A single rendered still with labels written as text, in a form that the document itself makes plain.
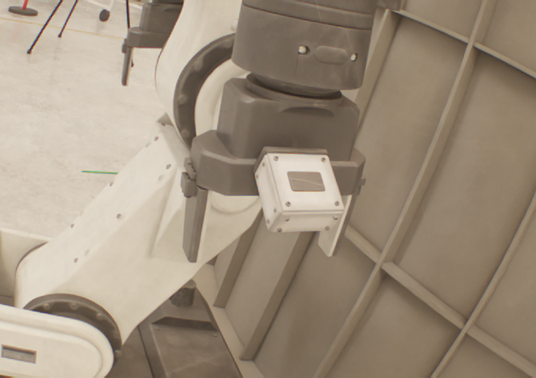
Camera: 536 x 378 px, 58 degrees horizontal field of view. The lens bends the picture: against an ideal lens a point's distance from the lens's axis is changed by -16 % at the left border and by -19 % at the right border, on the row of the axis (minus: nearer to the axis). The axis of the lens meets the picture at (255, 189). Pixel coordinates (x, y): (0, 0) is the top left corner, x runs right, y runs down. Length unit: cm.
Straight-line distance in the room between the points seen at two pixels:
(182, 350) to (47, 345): 31
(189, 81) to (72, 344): 31
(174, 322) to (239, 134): 58
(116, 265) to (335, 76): 36
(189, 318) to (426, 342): 38
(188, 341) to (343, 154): 56
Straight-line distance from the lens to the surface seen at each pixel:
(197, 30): 53
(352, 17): 34
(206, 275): 142
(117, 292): 63
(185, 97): 52
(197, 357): 87
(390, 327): 91
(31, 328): 61
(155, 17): 77
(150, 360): 84
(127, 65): 79
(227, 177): 36
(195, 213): 38
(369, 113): 96
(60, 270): 64
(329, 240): 44
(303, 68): 33
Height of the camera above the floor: 72
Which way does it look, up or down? 20 degrees down
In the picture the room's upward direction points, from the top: 21 degrees clockwise
